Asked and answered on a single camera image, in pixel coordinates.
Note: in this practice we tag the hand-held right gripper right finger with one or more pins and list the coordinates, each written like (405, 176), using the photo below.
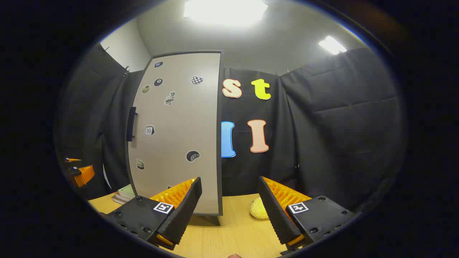
(278, 218)

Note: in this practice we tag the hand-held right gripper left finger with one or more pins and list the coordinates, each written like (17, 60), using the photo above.
(186, 211)

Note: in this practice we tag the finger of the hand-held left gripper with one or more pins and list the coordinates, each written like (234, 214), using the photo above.
(73, 159)
(85, 175)

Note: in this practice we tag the beige cabinet door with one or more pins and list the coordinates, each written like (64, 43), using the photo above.
(179, 125)

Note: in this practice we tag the dark grey cabinet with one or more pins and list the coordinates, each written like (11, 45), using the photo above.
(219, 143)

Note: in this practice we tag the yellow plush toy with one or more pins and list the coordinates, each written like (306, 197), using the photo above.
(259, 209)

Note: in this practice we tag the brown cover book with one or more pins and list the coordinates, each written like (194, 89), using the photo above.
(117, 201)

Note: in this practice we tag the black backdrop cloth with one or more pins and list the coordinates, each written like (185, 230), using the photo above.
(340, 125)

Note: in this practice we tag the small ceiling light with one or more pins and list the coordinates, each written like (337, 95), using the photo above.
(332, 44)

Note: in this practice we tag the large ceiling light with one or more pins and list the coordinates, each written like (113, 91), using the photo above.
(226, 10)

